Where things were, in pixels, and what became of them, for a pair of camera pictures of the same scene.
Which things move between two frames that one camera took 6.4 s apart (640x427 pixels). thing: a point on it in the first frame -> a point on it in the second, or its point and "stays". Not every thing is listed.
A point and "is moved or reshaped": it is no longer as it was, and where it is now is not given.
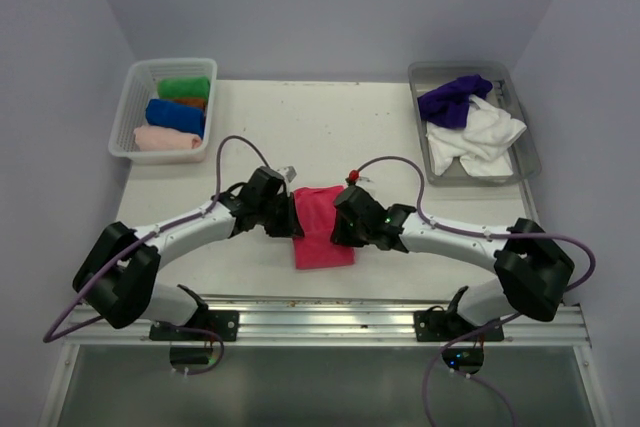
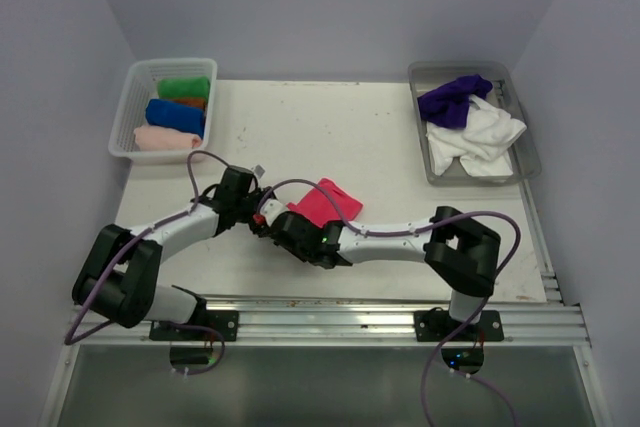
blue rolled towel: [176, 116] stays
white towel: [483, 145] stays
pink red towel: [314, 208] is moved or reshaped
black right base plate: [438, 325] stays
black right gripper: [340, 236] -> [297, 254]
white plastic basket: [141, 87] stays
